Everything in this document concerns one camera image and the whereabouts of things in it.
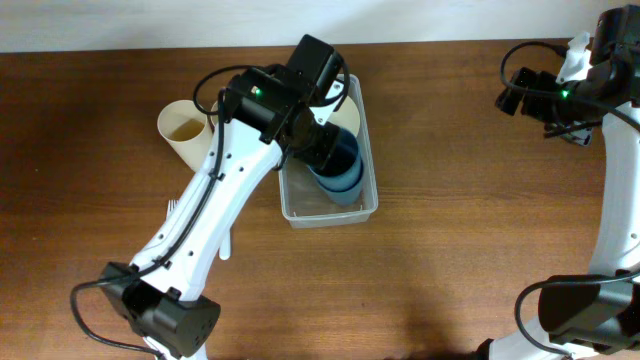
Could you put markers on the blue plastic cup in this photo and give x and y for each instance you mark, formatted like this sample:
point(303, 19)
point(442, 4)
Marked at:
point(343, 169)
point(347, 192)

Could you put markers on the clear plastic container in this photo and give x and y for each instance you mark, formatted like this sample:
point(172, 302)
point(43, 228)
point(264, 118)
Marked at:
point(306, 205)

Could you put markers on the white plastic fork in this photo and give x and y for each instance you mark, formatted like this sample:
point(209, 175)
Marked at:
point(171, 205)

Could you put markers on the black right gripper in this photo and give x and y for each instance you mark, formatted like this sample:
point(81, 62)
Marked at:
point(537, 81)

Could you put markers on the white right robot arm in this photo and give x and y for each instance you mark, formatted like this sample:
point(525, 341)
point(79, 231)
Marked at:
point(580, 316)

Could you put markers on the cream plastic cup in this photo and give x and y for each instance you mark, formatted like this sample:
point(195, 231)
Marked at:
point(213, 119)
point(187, 131)

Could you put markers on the white plastic spoon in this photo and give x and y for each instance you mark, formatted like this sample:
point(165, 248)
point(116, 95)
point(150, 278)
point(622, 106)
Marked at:
point(225, 249)

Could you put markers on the cream plastic bowl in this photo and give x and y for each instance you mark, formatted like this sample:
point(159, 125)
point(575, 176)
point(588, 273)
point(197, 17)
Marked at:
point(347, 117)

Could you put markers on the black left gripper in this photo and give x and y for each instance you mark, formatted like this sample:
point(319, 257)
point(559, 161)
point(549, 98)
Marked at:
point(319, 155)

